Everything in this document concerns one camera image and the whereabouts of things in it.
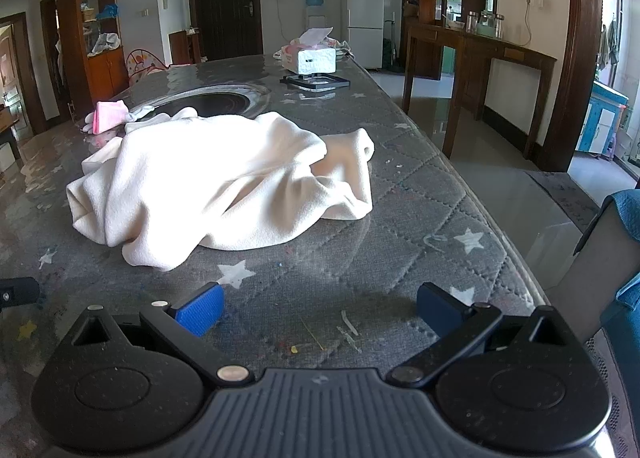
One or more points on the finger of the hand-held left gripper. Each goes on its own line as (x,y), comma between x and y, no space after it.
(20,292)

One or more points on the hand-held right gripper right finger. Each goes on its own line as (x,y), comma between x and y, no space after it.
(440,310)

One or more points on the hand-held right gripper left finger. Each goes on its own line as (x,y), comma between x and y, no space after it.
(200,310)

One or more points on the grey quilted star table cover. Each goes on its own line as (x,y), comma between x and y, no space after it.
(400,218)

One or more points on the grey chair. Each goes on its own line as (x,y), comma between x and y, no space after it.
(585,278)

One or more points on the pink folded cloth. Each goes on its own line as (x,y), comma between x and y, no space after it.
(111,116)

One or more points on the round black induction cooktop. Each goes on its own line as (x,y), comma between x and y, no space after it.
(220,103)

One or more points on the blue chair cloth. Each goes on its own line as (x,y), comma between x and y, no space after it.
(627,208)

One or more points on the brown wooden door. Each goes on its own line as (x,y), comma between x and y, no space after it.
(10,63)

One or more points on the tall wooden shelf unit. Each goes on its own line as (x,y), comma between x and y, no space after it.
(107,73)

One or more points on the pink patterned play tent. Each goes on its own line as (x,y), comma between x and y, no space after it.
(142,68)

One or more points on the light blue cabinet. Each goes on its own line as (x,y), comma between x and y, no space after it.
(602,118)

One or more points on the dark wooden sideboard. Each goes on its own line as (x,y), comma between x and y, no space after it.
(480,58)

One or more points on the small brown cabinet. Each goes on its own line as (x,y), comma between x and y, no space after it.
(182,48)

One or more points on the white plastic bag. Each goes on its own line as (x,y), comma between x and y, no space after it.
(106,43)

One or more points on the white tissue box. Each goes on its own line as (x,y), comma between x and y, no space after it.
(315,61)

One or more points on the glass jar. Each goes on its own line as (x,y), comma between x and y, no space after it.
(499,27)
(473,22)

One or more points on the blue plastic bag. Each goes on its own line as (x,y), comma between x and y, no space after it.
(109,12)

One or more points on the dark wooden door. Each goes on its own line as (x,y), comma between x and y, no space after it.
(225,3)

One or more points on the white refrigerator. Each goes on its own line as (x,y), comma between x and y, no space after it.
(362,8)

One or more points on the white water dispenser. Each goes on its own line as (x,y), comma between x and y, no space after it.
(316,21)

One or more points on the dark wooden archway frame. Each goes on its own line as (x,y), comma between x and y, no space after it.
(575,63)

